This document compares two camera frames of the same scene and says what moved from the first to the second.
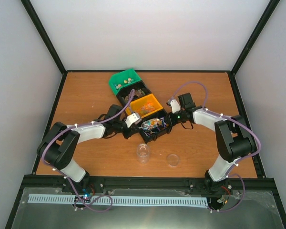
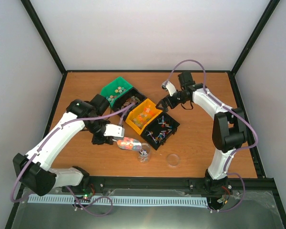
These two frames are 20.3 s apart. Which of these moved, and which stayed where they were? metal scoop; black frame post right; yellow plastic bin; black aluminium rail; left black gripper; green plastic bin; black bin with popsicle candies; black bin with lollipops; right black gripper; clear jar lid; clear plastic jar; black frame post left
Moved: left black gripper; green plastic bin; metal scoop; right black gripper; yellow plastic bin; black bin with lollipops; black bin with popsicle candies
Stayed: black frame post left; black frame post right; clear plastic jar; black aluminium rail; clear jar lid
